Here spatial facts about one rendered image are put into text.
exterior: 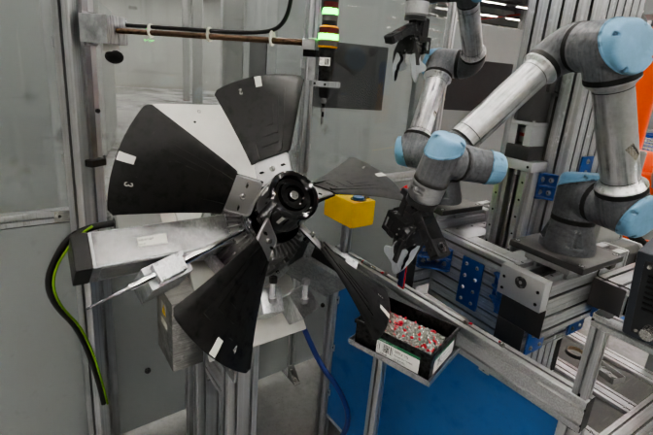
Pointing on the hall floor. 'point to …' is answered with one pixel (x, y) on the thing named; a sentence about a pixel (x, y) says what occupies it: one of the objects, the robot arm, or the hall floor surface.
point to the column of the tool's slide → (83, 178)
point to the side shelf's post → (189, 400)
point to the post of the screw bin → (375, 397)
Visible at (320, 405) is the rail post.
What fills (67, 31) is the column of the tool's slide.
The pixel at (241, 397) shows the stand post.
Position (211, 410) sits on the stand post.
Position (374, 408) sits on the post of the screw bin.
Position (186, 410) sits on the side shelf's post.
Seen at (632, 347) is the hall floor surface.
